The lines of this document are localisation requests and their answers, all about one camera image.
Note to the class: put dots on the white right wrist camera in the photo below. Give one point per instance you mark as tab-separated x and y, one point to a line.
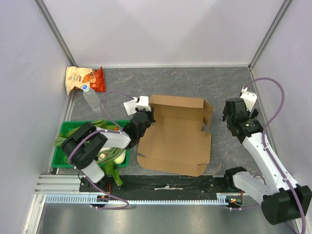
249	98

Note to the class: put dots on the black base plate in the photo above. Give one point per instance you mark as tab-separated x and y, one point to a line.
167	186

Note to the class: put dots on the white paper packet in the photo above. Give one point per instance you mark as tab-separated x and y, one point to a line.
130	107

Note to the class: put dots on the light blue cable duct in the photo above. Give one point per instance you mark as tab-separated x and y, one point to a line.
98	199

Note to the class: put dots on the beige chip bag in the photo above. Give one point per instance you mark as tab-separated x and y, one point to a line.
75	78

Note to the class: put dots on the green leafy lettuce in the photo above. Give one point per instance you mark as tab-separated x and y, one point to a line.
110	169

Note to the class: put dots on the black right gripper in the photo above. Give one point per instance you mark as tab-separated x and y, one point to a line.
229	113

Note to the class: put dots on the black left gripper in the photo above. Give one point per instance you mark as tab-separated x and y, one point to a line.
151	113

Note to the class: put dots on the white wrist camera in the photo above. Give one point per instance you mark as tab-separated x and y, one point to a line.
249	98
142	103

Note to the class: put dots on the green plastic crate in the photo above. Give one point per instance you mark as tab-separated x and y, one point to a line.
60	159

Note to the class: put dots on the red chip bag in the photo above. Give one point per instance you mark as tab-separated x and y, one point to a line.
96	80

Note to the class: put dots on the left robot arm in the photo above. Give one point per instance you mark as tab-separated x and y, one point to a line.
84	145

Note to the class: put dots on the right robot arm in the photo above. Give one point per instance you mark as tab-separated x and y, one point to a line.
281	197

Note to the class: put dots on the green long beans bundle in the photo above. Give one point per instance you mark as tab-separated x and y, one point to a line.
58	142

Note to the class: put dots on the clear plastic water bottle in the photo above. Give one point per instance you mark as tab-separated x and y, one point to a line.
91	98

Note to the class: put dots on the brown cardboard box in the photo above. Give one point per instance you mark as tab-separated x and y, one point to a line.
179	141

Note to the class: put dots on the white green bok choy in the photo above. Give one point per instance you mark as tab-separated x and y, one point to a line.
106	154

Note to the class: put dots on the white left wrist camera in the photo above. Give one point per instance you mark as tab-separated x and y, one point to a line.
142	103

